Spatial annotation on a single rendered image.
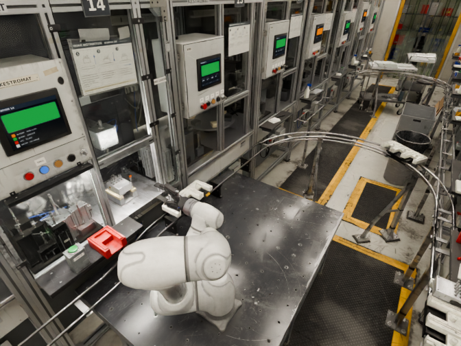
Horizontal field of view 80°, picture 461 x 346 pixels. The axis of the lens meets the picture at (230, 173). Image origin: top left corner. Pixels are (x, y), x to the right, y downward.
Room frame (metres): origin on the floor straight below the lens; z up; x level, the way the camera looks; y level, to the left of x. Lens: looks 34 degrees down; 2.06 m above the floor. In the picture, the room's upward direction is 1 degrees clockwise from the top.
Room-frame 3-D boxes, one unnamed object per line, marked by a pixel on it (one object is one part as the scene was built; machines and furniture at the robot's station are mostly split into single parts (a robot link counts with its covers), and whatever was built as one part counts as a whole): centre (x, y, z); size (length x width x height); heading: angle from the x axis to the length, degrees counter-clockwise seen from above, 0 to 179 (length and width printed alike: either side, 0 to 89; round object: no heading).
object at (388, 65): (5.62, -3.13, 0.48); 0.88 x 0.56 x 0.96; 74
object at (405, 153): (2.18, -1.55, 0.84); 0.37 x 0.14 x 0.10; 24
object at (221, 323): (0.82, 0.04, 0.71); 0.22 x 0.18 x 0.06; 146
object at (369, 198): (2.48, -1.69, 0.01); 1.00 x 0.55 x 0.01; 146
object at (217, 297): (0.80, 0.06, 0.85); 0.18 x 0.16 x 0.22; 99
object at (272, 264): (1.22, 0.00, 0.66); 1.50 x 1.06 x 0.04; 146
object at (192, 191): (1.49, 0.29, 0.84); 0.36 x 0.14 x 0.10; 146
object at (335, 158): (4.95, -2.43, 0.01); 5.85 x 0.59 x 0.01; 146
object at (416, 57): (6.45, -4.17, 0.48); 0.84 x 0.58 x 0.97; 154
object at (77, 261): (0.88, 0.75, 0.97); 0.08 x 0.08 x 0.12; 56
